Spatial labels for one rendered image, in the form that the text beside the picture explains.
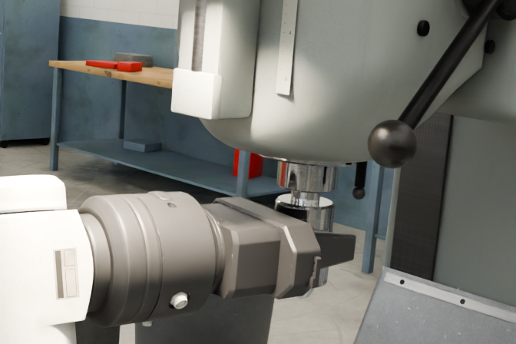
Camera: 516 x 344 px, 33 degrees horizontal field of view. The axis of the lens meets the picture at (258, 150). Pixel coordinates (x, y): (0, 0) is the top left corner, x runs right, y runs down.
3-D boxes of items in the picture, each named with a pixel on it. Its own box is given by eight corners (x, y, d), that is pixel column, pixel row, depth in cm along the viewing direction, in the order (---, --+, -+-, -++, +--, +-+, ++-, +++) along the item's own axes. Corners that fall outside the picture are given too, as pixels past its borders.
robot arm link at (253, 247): (329, 204, 61) (183, 215, 53) (315, 335, 62) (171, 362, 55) (229, 169, 70) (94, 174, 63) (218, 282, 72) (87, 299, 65)
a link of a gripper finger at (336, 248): (346, 265, 68) (285, 272, 65) (351, 226, 68) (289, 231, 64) (360, 270, 67) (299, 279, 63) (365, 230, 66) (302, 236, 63)
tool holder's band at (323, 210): (263, 206, 69) (265, 193, 69) (315, 204, 71) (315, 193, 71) (292, 220, 65) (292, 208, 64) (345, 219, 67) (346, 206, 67)
